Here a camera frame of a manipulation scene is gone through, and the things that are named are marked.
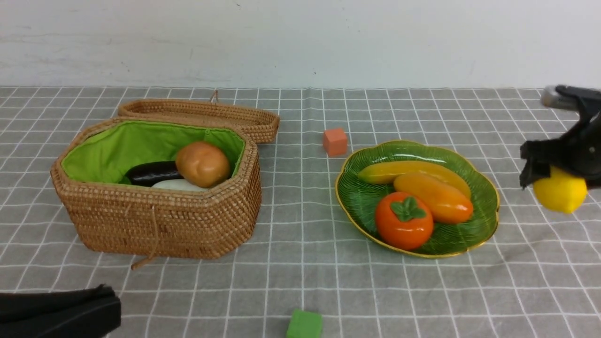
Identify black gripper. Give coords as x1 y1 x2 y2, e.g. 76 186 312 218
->
519 113 601 190

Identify yellow lemon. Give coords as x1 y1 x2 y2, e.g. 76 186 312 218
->
533 167 588 214

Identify orange yellow mango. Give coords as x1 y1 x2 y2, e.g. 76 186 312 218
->
393 172 474 224

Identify orange persimmon green leaf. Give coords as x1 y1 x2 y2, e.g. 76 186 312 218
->
374 192 434 251

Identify yellow banana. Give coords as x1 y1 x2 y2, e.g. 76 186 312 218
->
358 161 471 198

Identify brown potato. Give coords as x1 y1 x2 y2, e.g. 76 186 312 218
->
175 141 231 188

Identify white radish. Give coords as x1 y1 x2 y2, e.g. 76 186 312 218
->
152 179 208 192

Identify dark purple eggplant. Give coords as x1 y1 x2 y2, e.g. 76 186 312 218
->
124 161 183 187

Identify grey checkered tablecloth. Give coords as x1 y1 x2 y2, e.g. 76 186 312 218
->
0 87 601 338

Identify green leaf-shaped plate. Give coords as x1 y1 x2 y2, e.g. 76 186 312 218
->
335 140 500 259

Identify orange foam cube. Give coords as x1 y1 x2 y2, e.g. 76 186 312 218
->
322 128 348 157

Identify woven wicker basket lid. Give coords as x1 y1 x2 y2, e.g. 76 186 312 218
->
117 91 280 143

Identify green foam cube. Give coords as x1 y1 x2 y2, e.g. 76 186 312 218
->
286 308 324 338

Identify woven wicker basket green lining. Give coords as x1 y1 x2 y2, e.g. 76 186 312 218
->
50 117 262 260

